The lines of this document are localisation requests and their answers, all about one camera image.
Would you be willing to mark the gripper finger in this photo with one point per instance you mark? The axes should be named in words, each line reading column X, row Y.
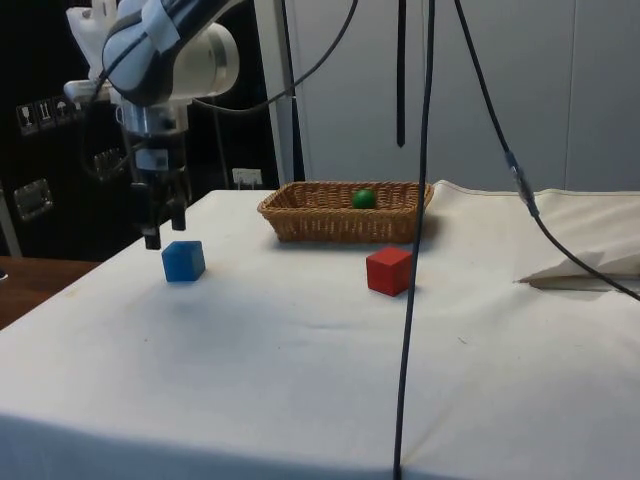
column 179, row 210
column 151, row 230

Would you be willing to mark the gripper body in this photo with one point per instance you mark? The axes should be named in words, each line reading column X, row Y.
column 160, row 157

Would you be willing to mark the green ball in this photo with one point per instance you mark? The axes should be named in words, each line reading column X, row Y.
column 363, row 199

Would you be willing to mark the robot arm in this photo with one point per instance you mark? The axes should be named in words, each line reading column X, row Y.
column 200, row 60

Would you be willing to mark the wicker basket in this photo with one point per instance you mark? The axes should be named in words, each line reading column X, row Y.
column 320, row 220

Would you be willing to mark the blue cube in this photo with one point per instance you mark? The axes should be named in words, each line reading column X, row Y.
column 182, row 262

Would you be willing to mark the black cabinet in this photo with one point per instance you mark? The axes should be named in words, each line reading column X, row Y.
column 45, row 210

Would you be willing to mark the red cube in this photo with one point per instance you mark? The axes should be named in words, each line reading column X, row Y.
column 387, row 272

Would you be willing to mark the pale locker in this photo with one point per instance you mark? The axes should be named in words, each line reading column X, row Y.
column 490, row 75
column 605, row 100

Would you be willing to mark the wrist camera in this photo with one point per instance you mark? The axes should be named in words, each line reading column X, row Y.
column 80, row 91

